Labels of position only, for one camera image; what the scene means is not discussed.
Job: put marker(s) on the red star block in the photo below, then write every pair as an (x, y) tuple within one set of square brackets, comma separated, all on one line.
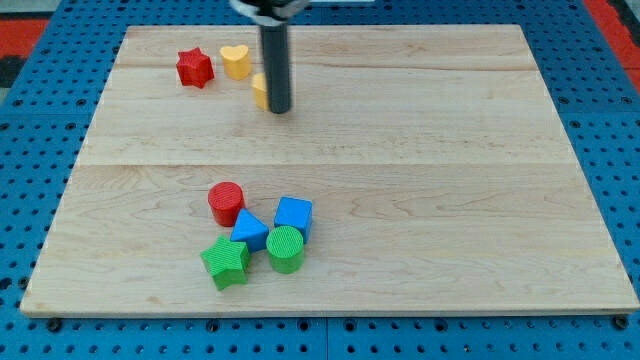
[(194, 68)]

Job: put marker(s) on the green cylinder block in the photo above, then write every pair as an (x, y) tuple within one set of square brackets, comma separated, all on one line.
[(285, 247)]

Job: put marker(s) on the yellow heart block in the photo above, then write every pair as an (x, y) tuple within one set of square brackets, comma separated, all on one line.
[(236, 61)]

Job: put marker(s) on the red cylinder block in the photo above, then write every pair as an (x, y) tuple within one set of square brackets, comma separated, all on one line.
[(225, 200)]

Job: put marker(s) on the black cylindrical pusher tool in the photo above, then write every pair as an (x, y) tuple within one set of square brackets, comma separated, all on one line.
[(275, 54)]

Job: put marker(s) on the blue triangle block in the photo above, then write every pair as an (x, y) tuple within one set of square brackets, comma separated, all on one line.
[(250, 230)]

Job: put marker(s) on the blue cube block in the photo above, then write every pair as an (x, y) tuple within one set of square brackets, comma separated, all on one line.
[(295, 213)]

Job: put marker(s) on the wooden board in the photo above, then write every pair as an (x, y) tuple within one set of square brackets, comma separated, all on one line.
[(442, 180)]

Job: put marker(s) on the yellow hexagon block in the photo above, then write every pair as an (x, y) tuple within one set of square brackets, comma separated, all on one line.
[(260, 96)]

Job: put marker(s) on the green star block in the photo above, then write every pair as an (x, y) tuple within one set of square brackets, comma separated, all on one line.
[(226, 262)]

